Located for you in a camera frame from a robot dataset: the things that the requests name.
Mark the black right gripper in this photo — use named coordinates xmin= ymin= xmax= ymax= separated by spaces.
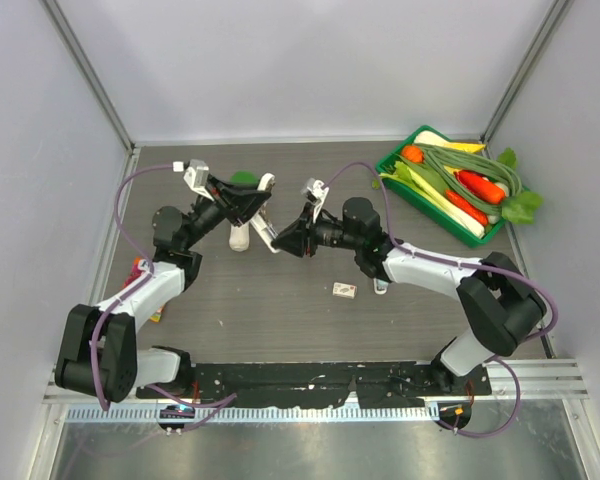
xmin=272 ymin=203 xmax=362 ymax=259

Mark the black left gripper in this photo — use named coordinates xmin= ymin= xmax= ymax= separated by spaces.
xmin=183 ymin=175 xmax=271 ymax=251

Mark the white stapler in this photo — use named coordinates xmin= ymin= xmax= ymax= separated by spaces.
xmin=250 ymin=173 xmax=279 ymax=254

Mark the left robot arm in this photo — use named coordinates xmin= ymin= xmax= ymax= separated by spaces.
xmin=55 ymin=174 xmax=275 ymax=409

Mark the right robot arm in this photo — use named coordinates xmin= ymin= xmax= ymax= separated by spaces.
xmin=273 ymin=197 xmax=547 ymax=395

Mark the staples box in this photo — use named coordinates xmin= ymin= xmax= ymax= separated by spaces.
xmin=332 ymin=282 xmax=357 ymax=299

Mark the green bok choy toy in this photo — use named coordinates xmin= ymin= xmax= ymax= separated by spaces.
xmin=228 ymin=170 xmax=259 ymax=252

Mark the colourful snack packet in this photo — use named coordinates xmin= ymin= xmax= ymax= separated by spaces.
xmin=122 ymin=256 xmax=167 ymax=323

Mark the pale green leek toy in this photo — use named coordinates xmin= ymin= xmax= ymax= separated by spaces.
xmin=378 ymin=161 xmax=486 ymax=238

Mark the orange pumpkin toy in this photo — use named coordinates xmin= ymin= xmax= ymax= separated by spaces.
xmin=400 ymin=145 xmax=424 ymax=164

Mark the white radish toy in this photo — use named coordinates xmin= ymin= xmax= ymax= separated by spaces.
xmin=413 ymin=130 xmax=450 ymax=148

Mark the red chili pepper toy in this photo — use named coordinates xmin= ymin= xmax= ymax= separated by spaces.
xmin=445 ymin=189 xmax=489 ymax=227

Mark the green long beans bundle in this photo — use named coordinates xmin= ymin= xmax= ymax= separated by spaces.
xmin=416 ymin=144 xmax=506 ymax=217

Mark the green plastic tray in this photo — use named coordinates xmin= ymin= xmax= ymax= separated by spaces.
xmin=375 ymin=124 xmax=530 ymax=249

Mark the yellow corn toy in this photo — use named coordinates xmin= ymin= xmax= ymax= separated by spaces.
xmin=443 ymin=142 xmax=485 ymax=154

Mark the orange carrot toy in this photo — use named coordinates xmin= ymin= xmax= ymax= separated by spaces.
xmin=456 ymin=170 xmax=506 ymax=205

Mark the green lettuce leaf toy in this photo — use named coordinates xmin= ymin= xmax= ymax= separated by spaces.
xmin=496 ymin=147 xmax=544 ymax=225

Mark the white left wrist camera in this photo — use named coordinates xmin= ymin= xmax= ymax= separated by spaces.
xmin=172 ymin=159 xmax=209 ymax=194

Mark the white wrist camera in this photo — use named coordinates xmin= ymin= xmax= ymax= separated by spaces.
xmin=172 ymin=159 xmax=209 ymax=194
xmin=302 ymin=178 xmax=330 ymax=222

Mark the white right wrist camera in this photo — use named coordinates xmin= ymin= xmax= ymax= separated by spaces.
xmin=302 ymin=178 xmax=330 ymax=222

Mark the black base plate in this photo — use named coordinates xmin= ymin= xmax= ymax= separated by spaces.
xmin=158 ymin=361 xmax=492 ymax=410

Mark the perforated cable duct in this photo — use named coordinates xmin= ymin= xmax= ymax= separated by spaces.
xmin=64 ymin=402 xmax=439 ymax=424

